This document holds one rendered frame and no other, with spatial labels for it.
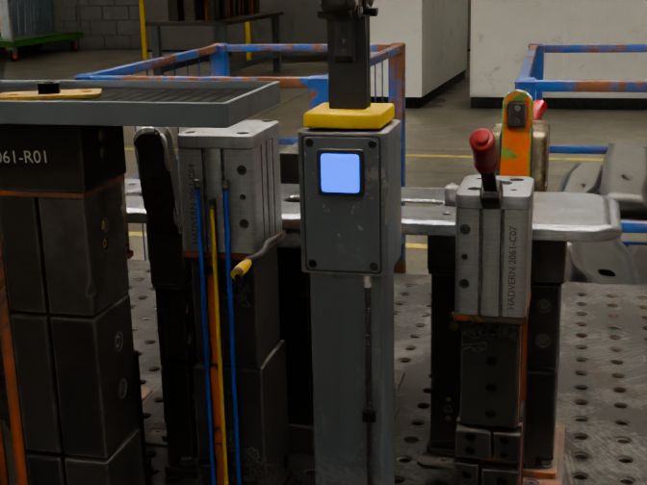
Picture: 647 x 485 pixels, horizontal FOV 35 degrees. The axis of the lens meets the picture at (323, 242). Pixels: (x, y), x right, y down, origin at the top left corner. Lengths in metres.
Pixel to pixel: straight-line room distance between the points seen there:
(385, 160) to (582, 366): 0.79
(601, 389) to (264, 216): 0.61
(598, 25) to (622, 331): 7.30
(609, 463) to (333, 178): 0.60
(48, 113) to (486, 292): 0.42
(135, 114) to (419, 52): 8.19
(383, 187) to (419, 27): 8.16
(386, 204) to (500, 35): 8.13
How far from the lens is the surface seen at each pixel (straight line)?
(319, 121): 0.77
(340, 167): 0.76
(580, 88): 2.78
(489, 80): 8.92
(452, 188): 1.12
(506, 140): 1.25
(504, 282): 0.94
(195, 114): 0.75
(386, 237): 0.77
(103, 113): 0.78
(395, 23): 8.96
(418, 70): 8.94
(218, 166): 0.96
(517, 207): 0.92
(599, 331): 1.63
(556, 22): 8.85
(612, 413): 1.36
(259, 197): 0.97
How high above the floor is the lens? 1.26
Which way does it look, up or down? 16 degrees down
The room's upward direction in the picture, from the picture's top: 1 degrees counter-clockwise
